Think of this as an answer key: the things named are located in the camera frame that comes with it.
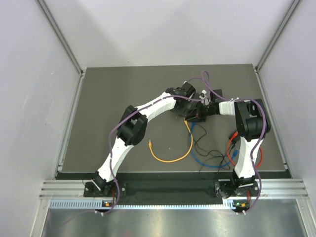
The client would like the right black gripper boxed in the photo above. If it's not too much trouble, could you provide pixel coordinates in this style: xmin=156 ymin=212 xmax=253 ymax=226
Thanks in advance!
xmin=186 ymin=101 xmax=216 ymax=123

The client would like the yellow ethernet cable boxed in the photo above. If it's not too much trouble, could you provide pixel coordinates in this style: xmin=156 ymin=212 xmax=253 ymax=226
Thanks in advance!
xmin=147 ymin=119 xmax=194 ymax=163

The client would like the red ethernet cable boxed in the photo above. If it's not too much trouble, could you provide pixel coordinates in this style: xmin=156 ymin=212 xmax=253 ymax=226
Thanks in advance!
xmin=227 ymin=131 xmax=264 ymax=169

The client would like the blue ethernet cable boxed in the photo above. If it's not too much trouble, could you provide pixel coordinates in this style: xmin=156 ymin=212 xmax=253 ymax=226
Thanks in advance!
xmin=188 ymin=120 xmax=239 ymax=169

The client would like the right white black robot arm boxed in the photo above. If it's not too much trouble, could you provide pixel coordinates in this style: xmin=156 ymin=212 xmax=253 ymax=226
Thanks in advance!
xmin=194 ymin=90 xmax=271 ymax=196

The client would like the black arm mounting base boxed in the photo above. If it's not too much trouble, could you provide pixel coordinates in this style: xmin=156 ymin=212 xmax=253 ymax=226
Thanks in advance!
xmin=83 ymin=180 xmax=259 ymax=205

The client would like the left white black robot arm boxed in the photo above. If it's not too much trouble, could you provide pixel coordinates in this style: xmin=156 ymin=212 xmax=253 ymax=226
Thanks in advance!
xmin=92 ymin=82 xmax=202 ymax=196

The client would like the thin black power cord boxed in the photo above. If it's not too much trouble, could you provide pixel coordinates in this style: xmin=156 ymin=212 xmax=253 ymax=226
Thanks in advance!
xmin=193 ymin=123 xmax=235 ymax=173

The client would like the grey slotted cable duct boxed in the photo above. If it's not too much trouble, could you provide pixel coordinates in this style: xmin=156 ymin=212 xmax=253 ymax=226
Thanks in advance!
xmin=49 ymin=199 xmax=250 ymax=210

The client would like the aluminium frame rail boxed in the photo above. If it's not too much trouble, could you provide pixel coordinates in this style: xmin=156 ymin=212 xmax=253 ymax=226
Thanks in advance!
xmin=39 ymin=179 xmax=309 ymax=199

